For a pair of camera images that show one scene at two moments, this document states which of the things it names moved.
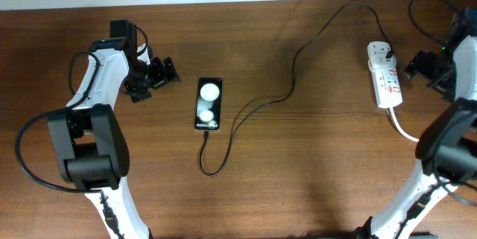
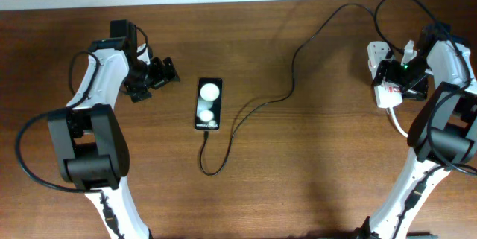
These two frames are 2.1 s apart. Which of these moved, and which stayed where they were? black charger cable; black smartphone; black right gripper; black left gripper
Moved: black right gripper
Stayed: black charger cable; black left gripper; black smartphone
